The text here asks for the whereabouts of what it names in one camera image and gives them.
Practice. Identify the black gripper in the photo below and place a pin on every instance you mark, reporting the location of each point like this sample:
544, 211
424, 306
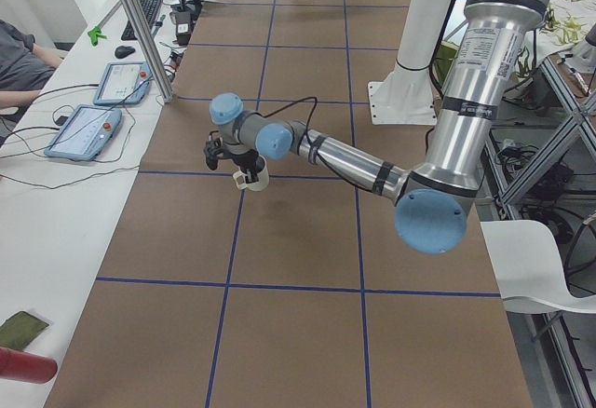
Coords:
245, 160

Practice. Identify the white mug with handle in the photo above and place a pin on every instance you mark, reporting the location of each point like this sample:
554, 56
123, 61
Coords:
263, 176

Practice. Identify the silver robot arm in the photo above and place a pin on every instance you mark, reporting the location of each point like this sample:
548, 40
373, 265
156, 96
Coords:
432, 200

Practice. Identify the upper teach pendant tablet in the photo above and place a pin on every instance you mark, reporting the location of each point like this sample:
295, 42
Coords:
123, 83

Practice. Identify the teach pendant tablet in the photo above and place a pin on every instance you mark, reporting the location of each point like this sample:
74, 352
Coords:
123, 83
84, 134

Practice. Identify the lower teach pendant tablet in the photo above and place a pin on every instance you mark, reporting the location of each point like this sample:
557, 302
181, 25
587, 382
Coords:
84, 134

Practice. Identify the black box with label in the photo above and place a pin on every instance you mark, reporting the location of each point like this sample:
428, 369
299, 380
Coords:
184, 23

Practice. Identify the black computer mouse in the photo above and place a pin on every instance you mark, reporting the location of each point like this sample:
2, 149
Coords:
121, 52

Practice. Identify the green clamp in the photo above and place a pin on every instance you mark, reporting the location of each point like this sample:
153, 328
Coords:
95, 35

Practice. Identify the seated person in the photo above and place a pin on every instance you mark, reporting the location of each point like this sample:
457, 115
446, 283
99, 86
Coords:
25, 69

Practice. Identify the green bean bag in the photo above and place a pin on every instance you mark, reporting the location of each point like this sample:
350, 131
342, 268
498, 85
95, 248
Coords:
19, 330

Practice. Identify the white chair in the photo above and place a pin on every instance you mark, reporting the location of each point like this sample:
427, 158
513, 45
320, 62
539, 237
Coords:
528, 269

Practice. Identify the red bottle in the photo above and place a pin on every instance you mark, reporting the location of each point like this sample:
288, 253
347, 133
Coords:
26, 367

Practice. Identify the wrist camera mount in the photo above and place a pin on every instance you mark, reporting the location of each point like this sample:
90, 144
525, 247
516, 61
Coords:
215, 150

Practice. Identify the aluminium frame post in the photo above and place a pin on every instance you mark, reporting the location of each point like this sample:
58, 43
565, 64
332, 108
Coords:
142, 31

